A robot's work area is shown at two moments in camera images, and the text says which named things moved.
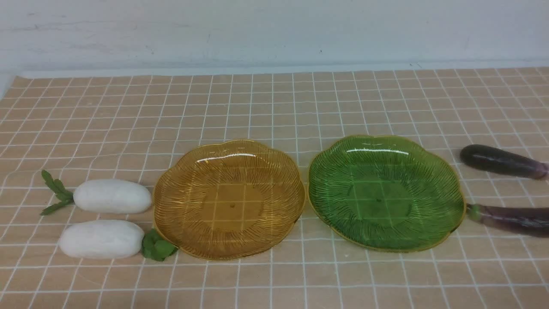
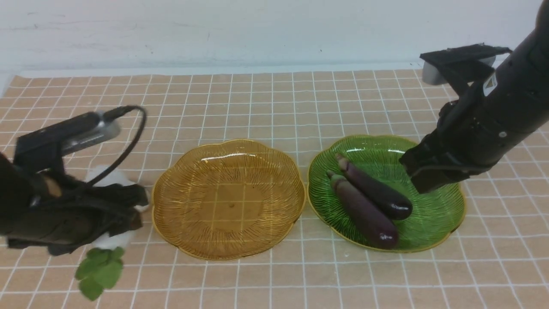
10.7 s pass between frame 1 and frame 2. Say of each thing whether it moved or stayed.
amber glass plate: stayed
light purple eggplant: moved
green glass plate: stayed
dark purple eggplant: moved
